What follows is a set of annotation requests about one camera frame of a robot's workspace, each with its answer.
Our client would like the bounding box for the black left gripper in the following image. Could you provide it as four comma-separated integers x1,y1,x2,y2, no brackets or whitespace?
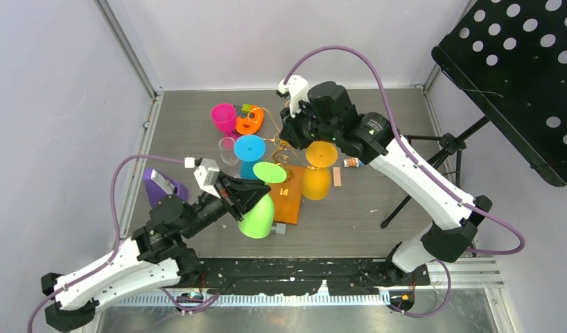
184,171,273,238

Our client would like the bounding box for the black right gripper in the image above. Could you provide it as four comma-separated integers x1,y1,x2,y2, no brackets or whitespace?
279,99,338,151

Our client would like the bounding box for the green plastic wine glass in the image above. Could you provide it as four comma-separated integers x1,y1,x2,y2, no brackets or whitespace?
238,162,287,239

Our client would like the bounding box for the gold wire wine glass rack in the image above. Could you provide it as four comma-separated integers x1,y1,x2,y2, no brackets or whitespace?
253,107,305,225

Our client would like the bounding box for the blue plastic wine glass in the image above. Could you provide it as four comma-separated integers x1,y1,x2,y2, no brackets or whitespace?
234,135,265,180

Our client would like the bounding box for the orange plastic wine glass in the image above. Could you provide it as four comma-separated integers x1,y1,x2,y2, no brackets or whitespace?
302,142,338,200

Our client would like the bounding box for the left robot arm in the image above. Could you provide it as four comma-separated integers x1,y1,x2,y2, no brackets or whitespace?
41,172,270,332

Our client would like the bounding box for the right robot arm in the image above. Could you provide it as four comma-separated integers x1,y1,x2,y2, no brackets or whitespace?
277,77,491,285

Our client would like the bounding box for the clear wine glass left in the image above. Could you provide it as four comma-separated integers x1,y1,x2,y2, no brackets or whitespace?
218,137,240,178

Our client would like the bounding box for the pink plastic wine glass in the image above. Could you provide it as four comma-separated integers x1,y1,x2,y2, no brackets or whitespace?
211,103,241,141

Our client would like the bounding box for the grey bolt tool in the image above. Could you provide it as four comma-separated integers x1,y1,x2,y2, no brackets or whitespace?
272,223,286,234

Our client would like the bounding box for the orange plastic bowl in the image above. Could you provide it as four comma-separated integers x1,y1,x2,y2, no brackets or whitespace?
235,107,265,135

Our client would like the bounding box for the small wooden block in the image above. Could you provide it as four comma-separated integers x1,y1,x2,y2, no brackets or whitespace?
333,166,342,187

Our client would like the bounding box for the green lego brick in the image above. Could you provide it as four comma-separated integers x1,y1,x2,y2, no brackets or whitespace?
241,103,259,117

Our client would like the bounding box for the purple box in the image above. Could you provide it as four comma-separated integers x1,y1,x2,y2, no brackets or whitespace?
142,168,189,208

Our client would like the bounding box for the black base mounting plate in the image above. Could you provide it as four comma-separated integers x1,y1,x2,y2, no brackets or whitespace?
176,257,430,296

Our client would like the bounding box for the black perforated music stand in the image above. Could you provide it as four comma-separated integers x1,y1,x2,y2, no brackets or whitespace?
380,0,567,230

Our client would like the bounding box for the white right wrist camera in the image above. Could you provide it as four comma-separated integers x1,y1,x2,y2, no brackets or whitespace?
277,75,309,118

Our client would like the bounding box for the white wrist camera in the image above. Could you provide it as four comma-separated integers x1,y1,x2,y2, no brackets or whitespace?
277,75,309,118
184,157,220,198

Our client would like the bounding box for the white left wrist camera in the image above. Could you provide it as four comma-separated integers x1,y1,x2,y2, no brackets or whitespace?
184,157,220,198

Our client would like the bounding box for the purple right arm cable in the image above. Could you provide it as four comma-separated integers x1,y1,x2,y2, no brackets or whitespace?
283,45,526,257

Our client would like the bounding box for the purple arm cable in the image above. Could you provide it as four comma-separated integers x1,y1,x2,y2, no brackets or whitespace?
27,155,188,333
283,45,526,257

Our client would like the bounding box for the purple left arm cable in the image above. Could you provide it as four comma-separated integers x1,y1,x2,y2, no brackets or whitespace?
27,155,188,333

